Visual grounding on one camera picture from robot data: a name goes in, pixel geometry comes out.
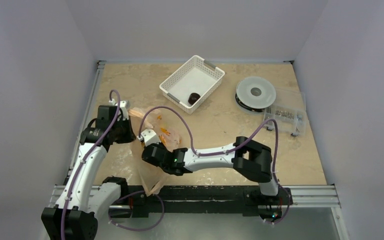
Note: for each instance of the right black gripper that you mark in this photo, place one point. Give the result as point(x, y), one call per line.
point(153, 151)

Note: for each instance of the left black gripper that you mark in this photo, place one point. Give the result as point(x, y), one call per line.
point(130, 136)

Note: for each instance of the orange plastic bag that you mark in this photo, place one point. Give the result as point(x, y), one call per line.
point(151, 178)

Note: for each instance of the dark purple fake fruit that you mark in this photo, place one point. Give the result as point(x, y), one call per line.
point(193, 98)

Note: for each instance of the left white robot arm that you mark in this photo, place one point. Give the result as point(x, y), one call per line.
point(76, 212)

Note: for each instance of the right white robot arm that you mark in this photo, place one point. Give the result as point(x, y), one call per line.
point(249, 158)

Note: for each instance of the white plastic basket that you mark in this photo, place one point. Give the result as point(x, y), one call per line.
point(196, 75)

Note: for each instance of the filament spool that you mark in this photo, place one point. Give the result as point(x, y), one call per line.
point(254, 94)

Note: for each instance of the clear screw organizer box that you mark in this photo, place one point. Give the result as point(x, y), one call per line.
point(284, 116)

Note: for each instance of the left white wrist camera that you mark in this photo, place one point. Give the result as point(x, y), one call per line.
point(124, 106)

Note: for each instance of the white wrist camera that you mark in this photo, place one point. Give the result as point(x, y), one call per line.
point(148, 137)
point(124, 106)

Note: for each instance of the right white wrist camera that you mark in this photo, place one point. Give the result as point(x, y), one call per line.
point(148, 137)

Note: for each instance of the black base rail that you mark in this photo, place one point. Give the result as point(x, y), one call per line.
point(246, 200)

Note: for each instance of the aluminium frame rail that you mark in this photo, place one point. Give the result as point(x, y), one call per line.
point(217, 122)

